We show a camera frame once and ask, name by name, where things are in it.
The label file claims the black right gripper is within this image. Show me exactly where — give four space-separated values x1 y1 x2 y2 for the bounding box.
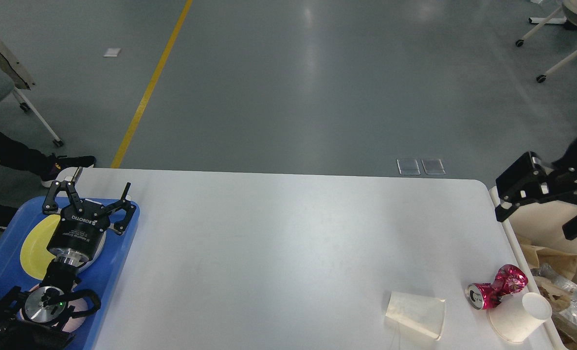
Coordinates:
495 137 577 241

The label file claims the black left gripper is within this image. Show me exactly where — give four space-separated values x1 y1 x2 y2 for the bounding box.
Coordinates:
42 166 138 265

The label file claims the brown paper bag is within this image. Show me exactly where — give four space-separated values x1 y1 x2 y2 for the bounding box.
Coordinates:
515 235 577 281

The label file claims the yellow plastic plate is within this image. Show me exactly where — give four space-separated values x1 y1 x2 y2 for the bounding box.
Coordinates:
19 215 60 280

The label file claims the foil tray with paper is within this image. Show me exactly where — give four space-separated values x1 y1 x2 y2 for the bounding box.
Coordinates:
531 263 577 350

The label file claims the white paper cup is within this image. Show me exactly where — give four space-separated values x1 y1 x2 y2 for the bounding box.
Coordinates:
487 292 552 343

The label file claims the white paper napkin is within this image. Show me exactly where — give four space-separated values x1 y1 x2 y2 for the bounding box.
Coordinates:
385 292 446 340

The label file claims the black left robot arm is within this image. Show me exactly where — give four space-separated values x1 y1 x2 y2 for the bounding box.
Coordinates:
0 168 140 350

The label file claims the red object under arm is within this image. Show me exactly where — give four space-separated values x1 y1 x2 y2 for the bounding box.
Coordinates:
465 264 528 310

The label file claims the beige plastic bin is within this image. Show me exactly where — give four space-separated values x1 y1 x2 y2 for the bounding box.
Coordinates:
490 185 577 350

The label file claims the person in black clothes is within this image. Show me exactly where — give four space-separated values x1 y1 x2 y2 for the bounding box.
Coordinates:
0 131 96 230

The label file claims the blue plastic tray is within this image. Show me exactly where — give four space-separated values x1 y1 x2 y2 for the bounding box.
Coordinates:
0 196 140 350

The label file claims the white chair base right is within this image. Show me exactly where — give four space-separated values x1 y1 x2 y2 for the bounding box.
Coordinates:
515 0 577 84

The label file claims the clear floor plate right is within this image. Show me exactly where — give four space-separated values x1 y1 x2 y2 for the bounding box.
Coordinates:
420 158 446 175

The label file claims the clear floor plate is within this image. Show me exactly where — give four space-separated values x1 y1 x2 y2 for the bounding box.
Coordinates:
420 158 446 175
396 158 421 176

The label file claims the clear floor plate left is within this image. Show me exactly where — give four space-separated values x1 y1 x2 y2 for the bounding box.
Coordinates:
396 158 421 176

